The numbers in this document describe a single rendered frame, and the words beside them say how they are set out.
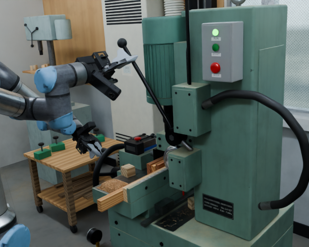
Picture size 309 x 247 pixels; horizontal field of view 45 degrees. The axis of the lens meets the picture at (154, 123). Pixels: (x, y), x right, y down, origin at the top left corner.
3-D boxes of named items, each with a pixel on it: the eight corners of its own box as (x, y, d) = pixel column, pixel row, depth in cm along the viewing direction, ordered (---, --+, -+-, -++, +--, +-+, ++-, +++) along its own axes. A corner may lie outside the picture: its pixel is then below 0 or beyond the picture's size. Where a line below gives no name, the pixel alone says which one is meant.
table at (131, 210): (173, 151, 189) (173, 139, 188) (225, 163, 169) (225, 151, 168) (77, 195, 147) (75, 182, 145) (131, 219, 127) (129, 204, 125)
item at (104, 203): (200, 156, 163) (200, 148, 162) (204, 157, 162) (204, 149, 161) (97, 210, 122) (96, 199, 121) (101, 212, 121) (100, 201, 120)
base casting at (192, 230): (177, 185, 180) (176, 168, 177) (294, 223, 142) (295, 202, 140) (108, 225, 148) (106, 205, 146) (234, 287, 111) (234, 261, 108)
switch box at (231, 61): (213, 77, 111) (213, 22, 107) (243, 79, 105) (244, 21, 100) (201, 80, 107) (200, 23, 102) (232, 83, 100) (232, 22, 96)
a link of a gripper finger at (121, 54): (131, 41, 126) (107, 53, 125) (139, 55, 125) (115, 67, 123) (131, 45, 129) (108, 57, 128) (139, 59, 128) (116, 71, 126)
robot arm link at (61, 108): (49, 122, 123) (45, 90, 120) (79, 124, 119) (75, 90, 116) (35, 129, 116) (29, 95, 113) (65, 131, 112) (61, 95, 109)
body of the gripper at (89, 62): (107, 50, 126) (78, 53, 118) (119, 70, 125) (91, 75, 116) (97, 63, 132) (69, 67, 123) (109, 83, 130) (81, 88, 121)
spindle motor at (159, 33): (167, 94, 152) (163, 16, 143) (202, 99, 140) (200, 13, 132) (137, 103, 140) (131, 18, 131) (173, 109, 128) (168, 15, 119)
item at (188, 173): (185, 177, 129) (184, 145, 126) (202, 182, 124) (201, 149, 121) (168, 187, 122) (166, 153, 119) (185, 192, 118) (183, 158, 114)
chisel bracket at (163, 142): (167, 148, 151) (167, 128, 149) (195, 155, 142) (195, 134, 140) (156, 153, 146) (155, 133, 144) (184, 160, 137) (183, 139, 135)
